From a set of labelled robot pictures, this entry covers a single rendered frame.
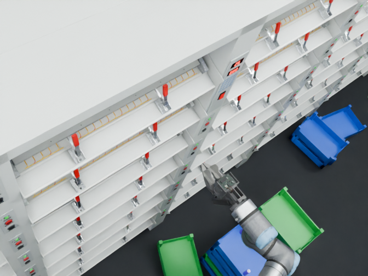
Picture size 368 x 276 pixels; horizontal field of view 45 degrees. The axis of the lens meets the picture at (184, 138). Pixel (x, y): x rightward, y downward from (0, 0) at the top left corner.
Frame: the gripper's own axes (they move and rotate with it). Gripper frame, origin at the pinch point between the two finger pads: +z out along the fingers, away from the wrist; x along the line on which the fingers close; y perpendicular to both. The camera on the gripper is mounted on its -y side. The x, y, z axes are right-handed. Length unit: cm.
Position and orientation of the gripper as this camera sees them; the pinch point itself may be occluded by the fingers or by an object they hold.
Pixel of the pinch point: (203, 166)
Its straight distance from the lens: 169.7
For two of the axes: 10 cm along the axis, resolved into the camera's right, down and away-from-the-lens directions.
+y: 2.0, -4.7, -8.6
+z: -6.2, -7.4, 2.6
